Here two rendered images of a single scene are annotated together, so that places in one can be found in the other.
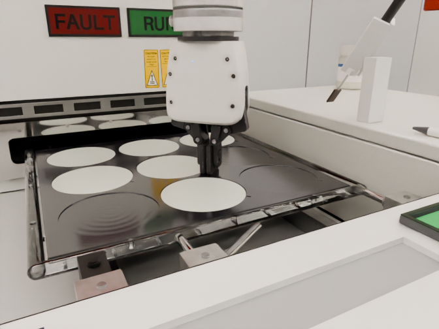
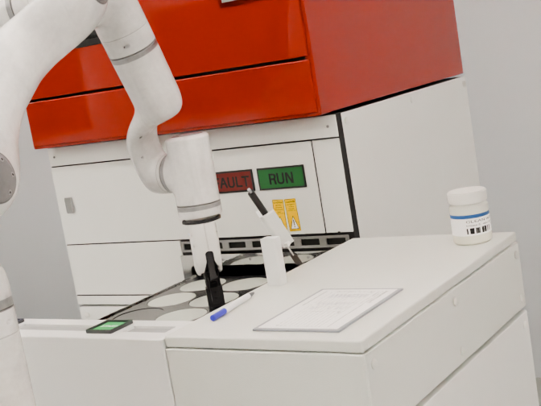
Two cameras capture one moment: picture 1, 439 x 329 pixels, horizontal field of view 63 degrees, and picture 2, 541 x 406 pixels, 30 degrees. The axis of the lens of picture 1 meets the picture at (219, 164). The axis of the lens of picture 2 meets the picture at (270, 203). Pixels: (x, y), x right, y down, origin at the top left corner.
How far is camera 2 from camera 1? 178 cm
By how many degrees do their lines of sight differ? 60
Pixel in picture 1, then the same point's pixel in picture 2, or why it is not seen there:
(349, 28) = not seen: outside the picture
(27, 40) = not seen: hidden behind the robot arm
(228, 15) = (188, 211)
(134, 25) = (262, 181)
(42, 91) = not seen: hidden behind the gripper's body
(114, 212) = (138, 316)
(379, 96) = (272, 267)
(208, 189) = (186, 315)
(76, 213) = (130, 313)
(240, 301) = (51, 326)
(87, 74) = (236, 220)
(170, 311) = (39, 323)
